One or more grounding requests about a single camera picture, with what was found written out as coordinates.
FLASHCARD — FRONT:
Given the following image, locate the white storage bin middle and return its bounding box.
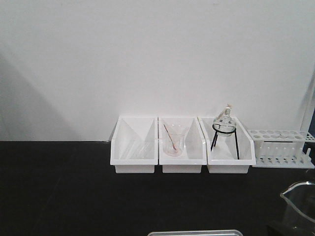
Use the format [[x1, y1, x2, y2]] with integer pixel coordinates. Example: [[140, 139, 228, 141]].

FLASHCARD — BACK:
[[158, 117, 207, 173]]

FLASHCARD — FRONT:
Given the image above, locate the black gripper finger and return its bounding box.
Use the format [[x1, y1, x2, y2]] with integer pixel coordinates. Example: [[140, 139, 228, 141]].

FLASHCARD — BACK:
[[267, 220, 295, 236]]

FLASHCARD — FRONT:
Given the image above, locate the red stirring rod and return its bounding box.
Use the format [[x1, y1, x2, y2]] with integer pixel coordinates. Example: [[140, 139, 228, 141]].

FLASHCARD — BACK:
[[163, 124, 177, 151]]

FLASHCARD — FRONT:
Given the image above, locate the glass alcohol lamp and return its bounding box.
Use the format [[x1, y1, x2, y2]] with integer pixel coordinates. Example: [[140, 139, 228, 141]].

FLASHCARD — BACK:
[[213, 104, 236, 137]]

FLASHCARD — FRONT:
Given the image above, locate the white test tube rack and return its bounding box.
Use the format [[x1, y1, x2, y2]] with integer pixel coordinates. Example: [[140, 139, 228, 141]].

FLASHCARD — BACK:
[[247, 129, 315, 169]]

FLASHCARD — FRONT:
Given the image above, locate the white storage bin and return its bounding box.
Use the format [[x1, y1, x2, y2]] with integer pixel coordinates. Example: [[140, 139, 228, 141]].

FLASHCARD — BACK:
[[158, 117, 207, 173], [198, 117, 256, 174], [110, 116, 158, 174]]

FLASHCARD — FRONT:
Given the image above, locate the white storage bin left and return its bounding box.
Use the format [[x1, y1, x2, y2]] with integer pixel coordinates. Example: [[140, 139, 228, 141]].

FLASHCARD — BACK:
[[110, 116, 158, 174]]

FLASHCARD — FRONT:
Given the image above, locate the white storage bin right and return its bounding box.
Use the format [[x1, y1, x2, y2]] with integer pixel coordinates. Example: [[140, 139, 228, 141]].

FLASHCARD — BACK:
[[198, 117, 256, 174]]

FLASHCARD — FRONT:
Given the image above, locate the small glass beaker in bin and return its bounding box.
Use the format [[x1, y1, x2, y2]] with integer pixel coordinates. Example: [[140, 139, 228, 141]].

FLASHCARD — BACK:
[[162, 123, 189, 157]]

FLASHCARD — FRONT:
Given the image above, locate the silver metal tray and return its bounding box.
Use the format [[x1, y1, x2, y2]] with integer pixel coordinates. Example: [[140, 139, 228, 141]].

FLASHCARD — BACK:
[[148, 229, 243, 236]]

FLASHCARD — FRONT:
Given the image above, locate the clear glass beaker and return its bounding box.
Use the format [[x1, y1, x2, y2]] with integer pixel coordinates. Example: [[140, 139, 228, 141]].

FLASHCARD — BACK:
[[280, 181, 315, 236]]

